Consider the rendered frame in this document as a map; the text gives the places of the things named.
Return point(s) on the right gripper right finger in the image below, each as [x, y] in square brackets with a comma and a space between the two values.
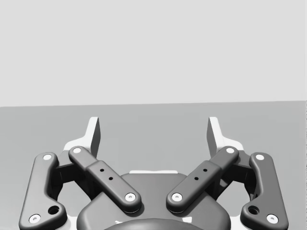
[204, 176]

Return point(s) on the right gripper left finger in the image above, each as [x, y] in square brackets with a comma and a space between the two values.
[105, 177]

